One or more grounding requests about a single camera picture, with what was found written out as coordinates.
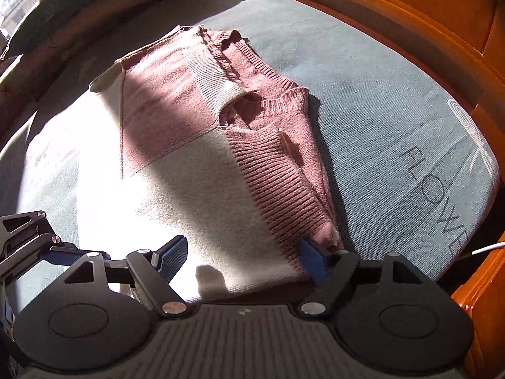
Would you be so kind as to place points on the pink and white sweater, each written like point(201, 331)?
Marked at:
point(189, 173)

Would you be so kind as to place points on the wooden headboard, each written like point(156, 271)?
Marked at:
point(453, 15)

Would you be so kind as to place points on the grey-green pillow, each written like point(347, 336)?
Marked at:
point(67, 8)

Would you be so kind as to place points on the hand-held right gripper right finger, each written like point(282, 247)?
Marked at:
point(312, 260)

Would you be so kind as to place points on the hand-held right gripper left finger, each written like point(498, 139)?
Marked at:
point(173, 258)

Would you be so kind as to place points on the pink floral folded quilt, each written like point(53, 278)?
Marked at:
point(98, 27)

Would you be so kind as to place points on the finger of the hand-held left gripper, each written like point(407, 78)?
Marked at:
point(63, 254)

